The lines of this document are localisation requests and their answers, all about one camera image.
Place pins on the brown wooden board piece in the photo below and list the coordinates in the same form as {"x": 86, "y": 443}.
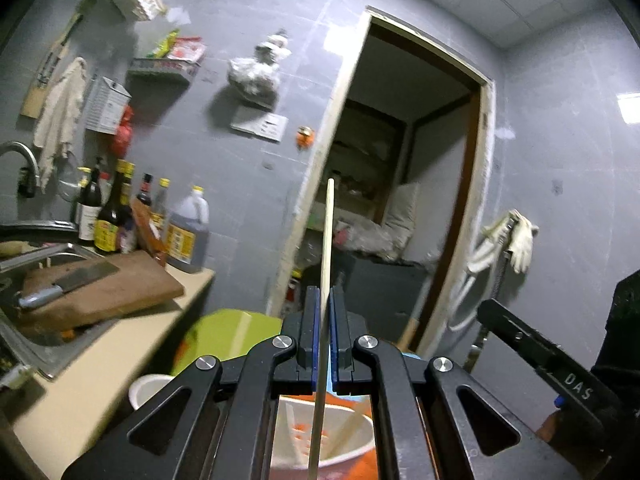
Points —
{"x": 147, "y": 230}

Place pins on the white plastic utensil holder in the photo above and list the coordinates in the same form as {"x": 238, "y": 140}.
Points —
{"x": 345, "y": 435}

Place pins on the small bottle yellow cap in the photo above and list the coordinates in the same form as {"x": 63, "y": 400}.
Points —
{"x": 161, "y": 205}

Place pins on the white rubber glove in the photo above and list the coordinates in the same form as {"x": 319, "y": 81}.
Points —
{"x": 524, "y": 242}
{"x": 497, "y": 227}

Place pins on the white wall socket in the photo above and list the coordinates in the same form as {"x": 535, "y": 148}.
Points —
{"x": 274, "y": 127}

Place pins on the metal kitchen sink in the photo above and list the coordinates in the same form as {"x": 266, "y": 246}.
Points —
{"x": 30, "y": 345}

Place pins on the grey wall switch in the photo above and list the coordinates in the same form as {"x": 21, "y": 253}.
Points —
{"x": 247, "y": 120}

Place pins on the beige scrubber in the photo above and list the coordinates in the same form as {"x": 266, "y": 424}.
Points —
{"x": 11, "y": 249}

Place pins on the dark bottle white label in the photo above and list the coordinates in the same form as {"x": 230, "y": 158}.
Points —
{"x": 89, "y": 210}

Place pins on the wooden cutting board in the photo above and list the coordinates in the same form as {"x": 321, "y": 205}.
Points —
{"x": 135, "y": 290}

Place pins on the grey wall shelf rack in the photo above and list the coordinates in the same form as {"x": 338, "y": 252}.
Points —
{"x": 162, "y": 70}

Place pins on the red plastic bag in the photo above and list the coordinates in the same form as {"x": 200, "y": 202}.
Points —
{"x": 122, "y": 135}

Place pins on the kitchen cleaver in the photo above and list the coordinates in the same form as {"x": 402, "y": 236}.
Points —
{"x": 75, "y": 280}

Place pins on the colourful striped tablecloth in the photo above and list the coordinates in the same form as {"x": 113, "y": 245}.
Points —
{"x": 225, "y": 335}

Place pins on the hanging beige towel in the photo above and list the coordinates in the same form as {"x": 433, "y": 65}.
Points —
{"x": 60, "y": 120}

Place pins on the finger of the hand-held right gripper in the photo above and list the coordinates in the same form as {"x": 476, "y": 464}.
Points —
{"x": 515, "y": 332}

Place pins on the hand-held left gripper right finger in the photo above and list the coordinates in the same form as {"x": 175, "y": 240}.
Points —
{"x": 336, "y": 340}

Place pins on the wooden chopstick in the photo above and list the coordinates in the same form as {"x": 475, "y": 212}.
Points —
{"x": 352, "y": 427}
{"x": 327, "y": 240}

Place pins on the hanging clear plastic bag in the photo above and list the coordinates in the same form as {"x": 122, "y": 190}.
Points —
{"x": 257, "y": 72}

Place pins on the grey cabinet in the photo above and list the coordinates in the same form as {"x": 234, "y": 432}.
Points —
{"x": 385, "y": 295}

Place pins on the ceiling light panel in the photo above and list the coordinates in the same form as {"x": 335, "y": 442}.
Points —
{"x": 631, "y": 107}

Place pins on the white sack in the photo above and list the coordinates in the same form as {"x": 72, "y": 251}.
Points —
{"x": 402, "y": 215}

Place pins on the metal kitchen faucet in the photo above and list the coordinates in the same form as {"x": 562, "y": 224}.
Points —
{"x": 25, "y": 152}

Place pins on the soy sauce bottle yellow label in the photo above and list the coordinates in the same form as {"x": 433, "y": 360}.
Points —
{"x": 111, "y": 220}

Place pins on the yellow green snack packet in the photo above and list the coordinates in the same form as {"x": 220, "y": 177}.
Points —
{"x": 164, "y": 45}

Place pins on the large plastic jug yellow cap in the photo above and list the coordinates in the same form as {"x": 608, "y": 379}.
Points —
{"x": 187, "y": 235}

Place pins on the wooden door frame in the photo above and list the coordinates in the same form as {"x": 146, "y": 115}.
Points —
{"x": 345, "y": 110}

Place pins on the wooden wall knife holder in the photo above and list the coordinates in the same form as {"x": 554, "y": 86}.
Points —
{"x": 47, "y": 75}

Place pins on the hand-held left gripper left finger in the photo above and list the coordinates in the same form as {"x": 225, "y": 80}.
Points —
{"x": 312, "y": 340}

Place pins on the red snack packet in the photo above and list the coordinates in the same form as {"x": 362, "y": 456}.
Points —
{"x": 187, "y": 50}

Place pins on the crumpled clear plastic bag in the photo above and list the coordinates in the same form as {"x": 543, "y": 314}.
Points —
{"x": 370, "y": 240}

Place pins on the orange wall hook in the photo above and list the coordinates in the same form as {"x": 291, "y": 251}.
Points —
{"x": 305, "y": 137}

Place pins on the small dark bottle black cap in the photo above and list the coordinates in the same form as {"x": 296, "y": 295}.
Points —
{"x": 144, "y": 192}

